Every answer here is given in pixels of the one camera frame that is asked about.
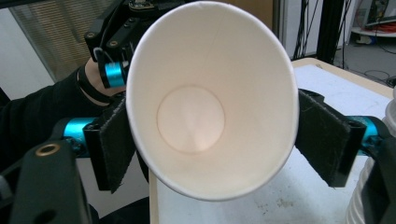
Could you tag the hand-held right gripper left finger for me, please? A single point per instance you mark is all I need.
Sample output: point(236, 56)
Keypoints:
point(112, 143)

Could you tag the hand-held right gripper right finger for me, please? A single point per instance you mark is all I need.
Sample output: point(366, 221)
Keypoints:
point(327, 140)

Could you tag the stack of paper cups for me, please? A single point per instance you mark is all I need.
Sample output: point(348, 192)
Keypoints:
point(356, 202)

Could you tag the white paper cup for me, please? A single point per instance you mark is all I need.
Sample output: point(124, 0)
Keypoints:
point(193, 62)

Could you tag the black wrist band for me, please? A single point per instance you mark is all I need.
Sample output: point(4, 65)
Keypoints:
point(90, 88)

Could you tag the window blind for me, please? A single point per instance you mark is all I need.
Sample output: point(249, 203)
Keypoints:
point(62, 34)

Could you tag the white table mat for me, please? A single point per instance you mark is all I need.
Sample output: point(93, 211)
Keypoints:
point(311, 202)

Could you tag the white round table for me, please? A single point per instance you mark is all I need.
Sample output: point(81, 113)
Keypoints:
point(376, 29)

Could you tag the brown wooden panel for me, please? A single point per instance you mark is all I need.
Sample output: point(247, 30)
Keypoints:
point(249, 9)

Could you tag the black frame post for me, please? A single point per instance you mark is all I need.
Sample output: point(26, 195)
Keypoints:
point(331, 28)

